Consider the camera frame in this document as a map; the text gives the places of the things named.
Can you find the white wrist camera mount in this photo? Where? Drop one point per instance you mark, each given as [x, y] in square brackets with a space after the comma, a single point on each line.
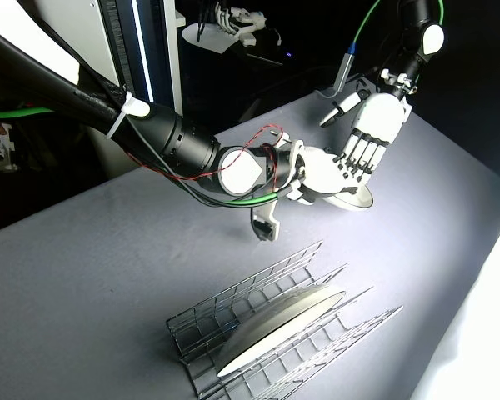
[407, 112]
[266, 221]

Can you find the small white box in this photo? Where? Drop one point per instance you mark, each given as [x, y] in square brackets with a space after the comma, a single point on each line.
[248, 40]

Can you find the white plate dark rim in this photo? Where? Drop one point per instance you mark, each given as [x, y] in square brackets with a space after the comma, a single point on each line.
[358, 200]
[275, 329]

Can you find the spare white robot hand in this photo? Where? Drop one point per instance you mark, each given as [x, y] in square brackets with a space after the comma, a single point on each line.
[241, 18]

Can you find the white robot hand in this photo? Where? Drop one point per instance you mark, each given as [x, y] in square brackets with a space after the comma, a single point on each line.
[379, 116]
[323, 171]

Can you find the white paper sheet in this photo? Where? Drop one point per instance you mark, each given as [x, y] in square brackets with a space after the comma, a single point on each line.
[208, 39]

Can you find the white black robot column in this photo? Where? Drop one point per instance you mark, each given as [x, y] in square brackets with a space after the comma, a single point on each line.
[87, 33]

